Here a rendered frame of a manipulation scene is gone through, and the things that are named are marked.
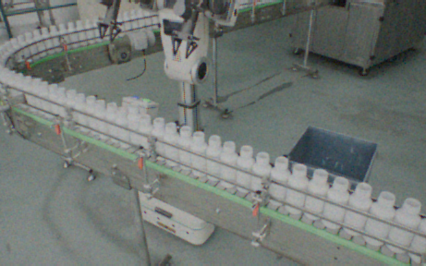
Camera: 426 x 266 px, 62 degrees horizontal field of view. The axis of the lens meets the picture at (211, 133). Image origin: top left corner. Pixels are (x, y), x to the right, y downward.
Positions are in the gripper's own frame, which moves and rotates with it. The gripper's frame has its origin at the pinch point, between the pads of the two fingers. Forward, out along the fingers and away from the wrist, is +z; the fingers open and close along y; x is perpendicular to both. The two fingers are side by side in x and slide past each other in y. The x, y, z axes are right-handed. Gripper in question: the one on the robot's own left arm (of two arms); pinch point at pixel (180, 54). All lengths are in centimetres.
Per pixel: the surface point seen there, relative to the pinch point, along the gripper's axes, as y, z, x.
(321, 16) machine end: -31, -105, 340
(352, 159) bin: 78, 22, 40
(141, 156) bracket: 16, 38, -31
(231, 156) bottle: 46, 27, -27
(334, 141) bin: 68, 17, 38
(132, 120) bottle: 4.5, 28.6, -26.5
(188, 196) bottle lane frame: 32, 49, -19
